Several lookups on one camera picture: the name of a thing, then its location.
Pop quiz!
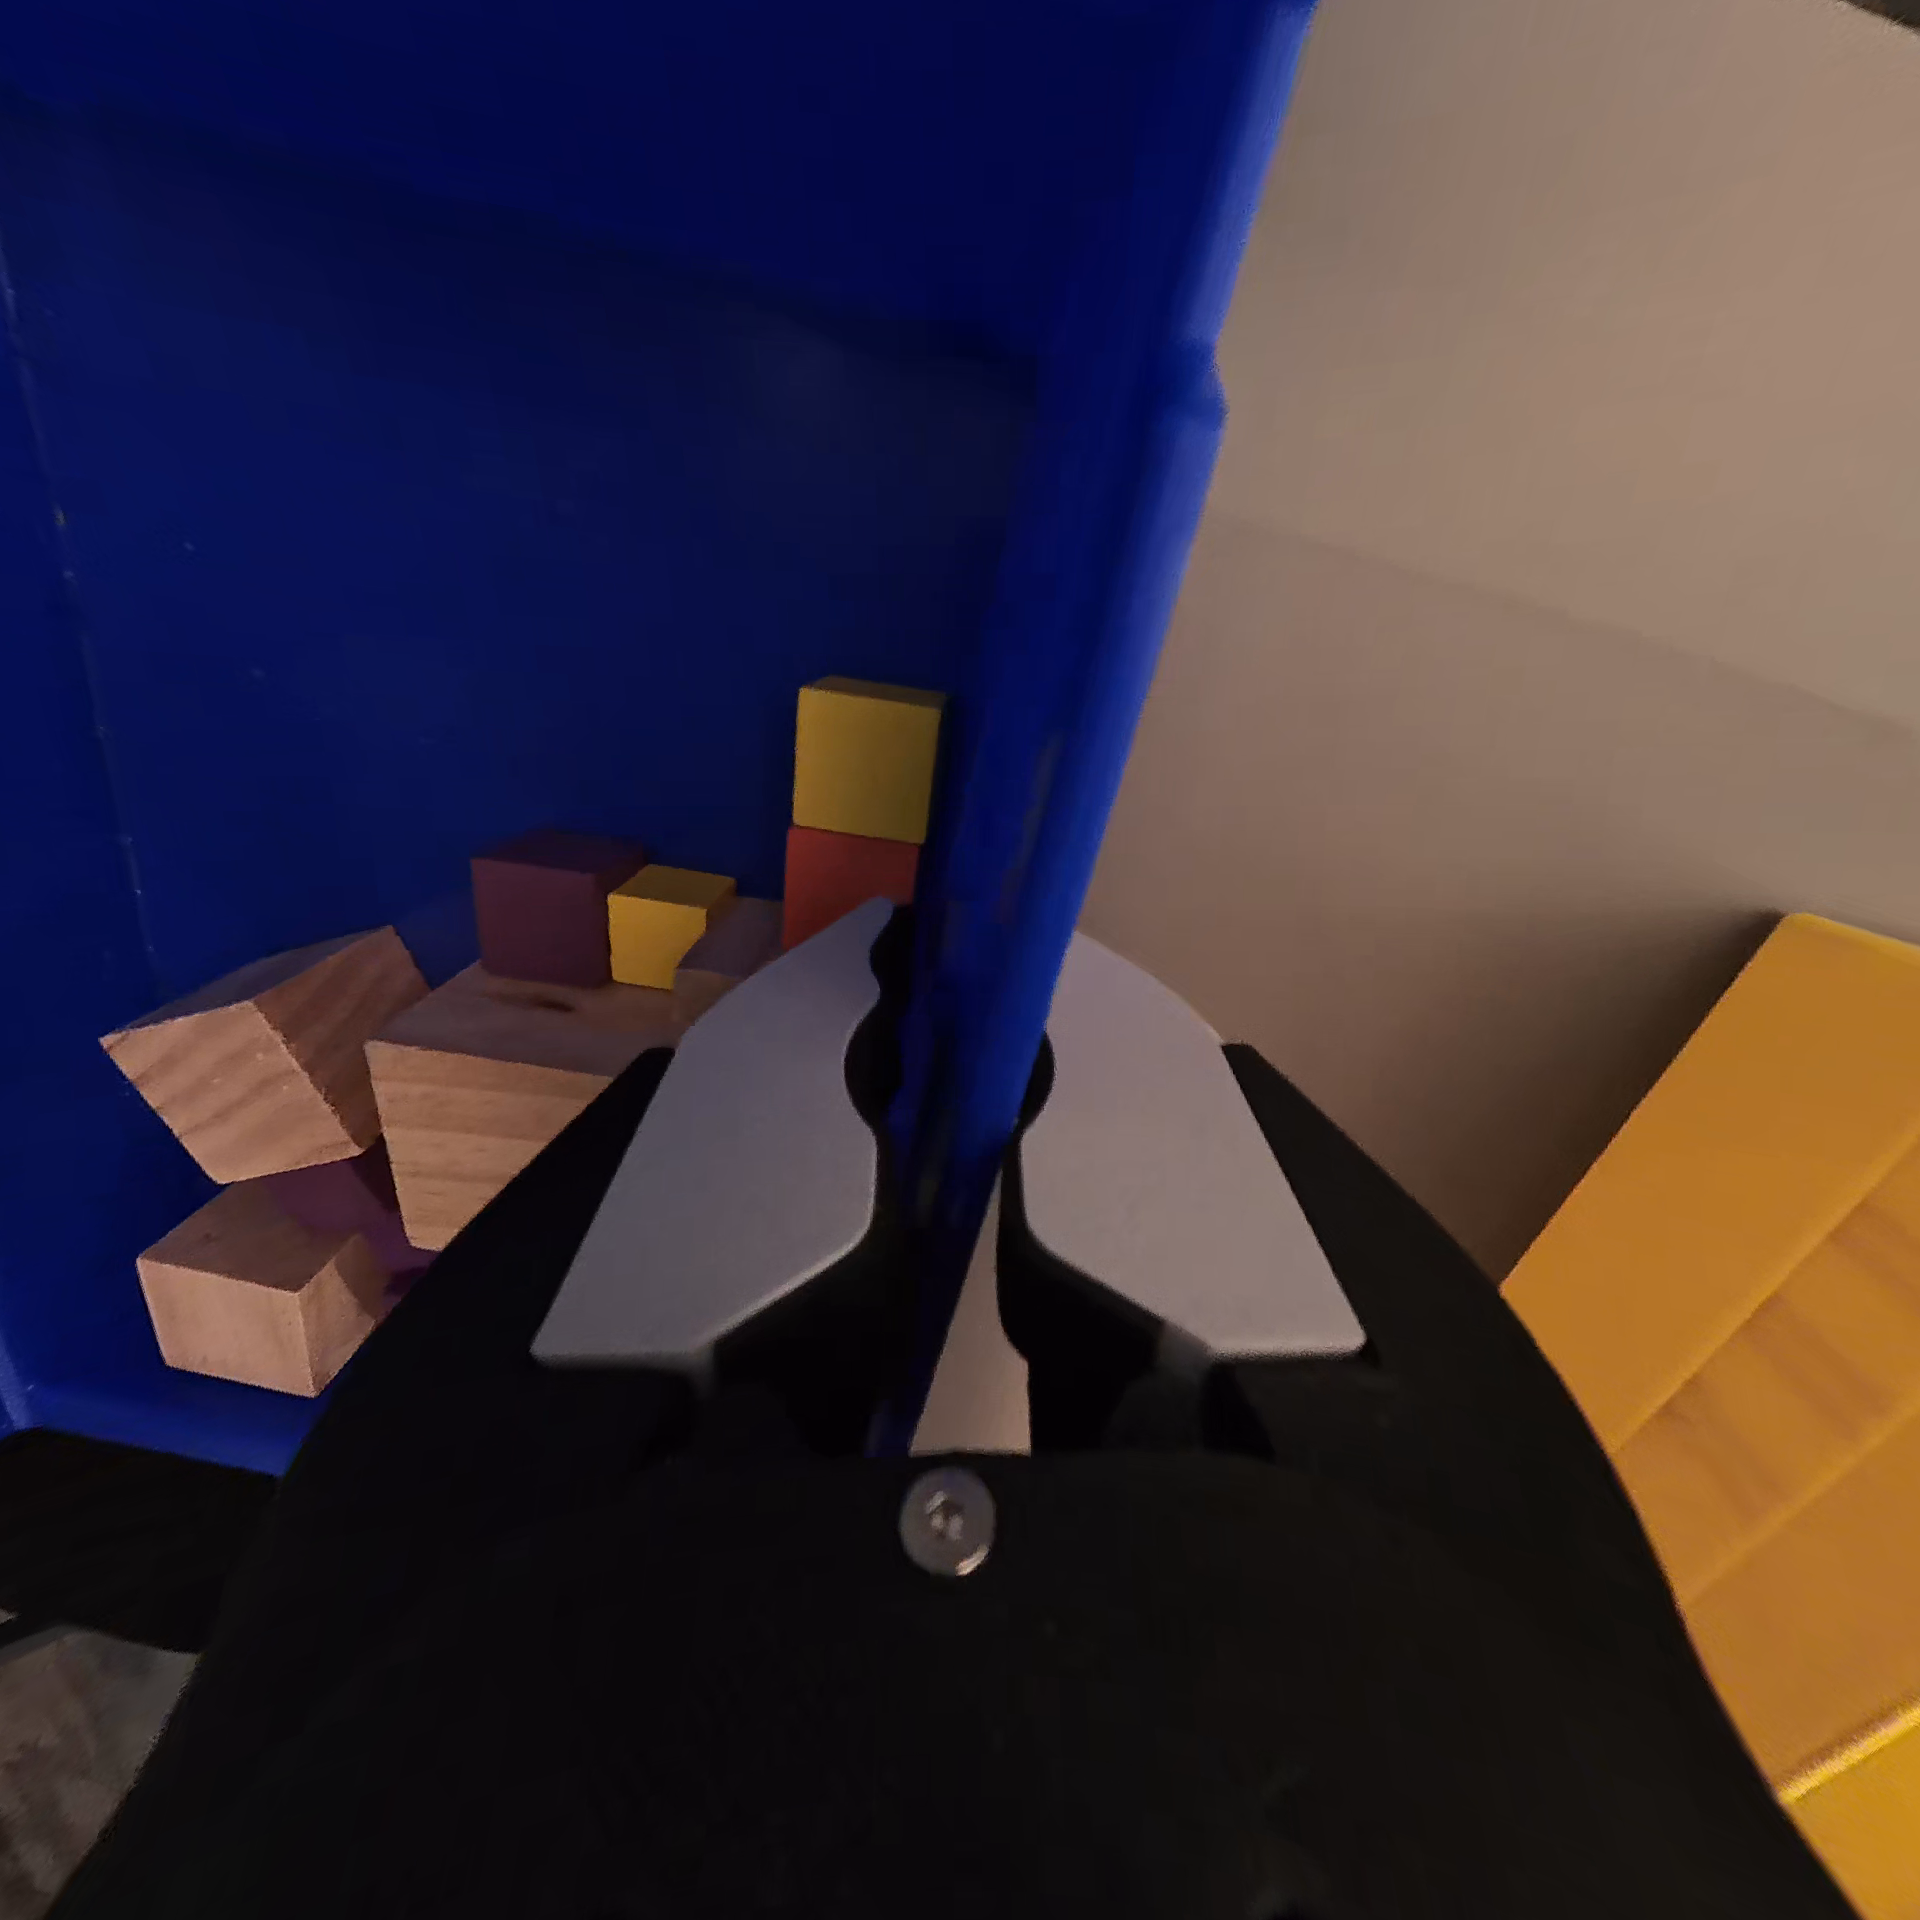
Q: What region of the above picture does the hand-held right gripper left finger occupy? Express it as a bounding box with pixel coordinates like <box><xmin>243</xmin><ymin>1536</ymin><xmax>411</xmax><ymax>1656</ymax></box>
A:
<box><xmin>528</xmin><ymin>896</ymin><xmax>917</xmax><ymax>1454</ymax></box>

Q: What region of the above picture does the pile of wooden cubes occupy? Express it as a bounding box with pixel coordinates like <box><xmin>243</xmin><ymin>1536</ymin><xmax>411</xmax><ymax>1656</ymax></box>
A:
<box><xmin>101</xmin><ymin>675</ymin><xmax>951</xmax><ymax>1401</ymax></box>

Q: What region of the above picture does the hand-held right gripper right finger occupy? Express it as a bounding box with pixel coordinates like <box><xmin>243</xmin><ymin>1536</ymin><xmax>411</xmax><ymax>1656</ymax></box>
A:
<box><xmin>991</xmin><ymin>930</ymin><xmax>1368</xmax><ymax>1454</ymax></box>

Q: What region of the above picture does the blue plastic box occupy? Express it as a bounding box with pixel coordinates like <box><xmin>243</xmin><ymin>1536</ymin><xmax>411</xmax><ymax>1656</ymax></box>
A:
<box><xmin>0</xmin><ymin>0</ymin><xmax>1322</xmax><ymax>1480</ymax></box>

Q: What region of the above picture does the yellow plastic box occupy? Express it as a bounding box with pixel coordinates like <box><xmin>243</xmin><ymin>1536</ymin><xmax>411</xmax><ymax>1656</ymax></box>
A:
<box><xmin>1499</xmin><ymin>913</ymin><xmax>1920</xmax><ymax>1920</ymax></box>

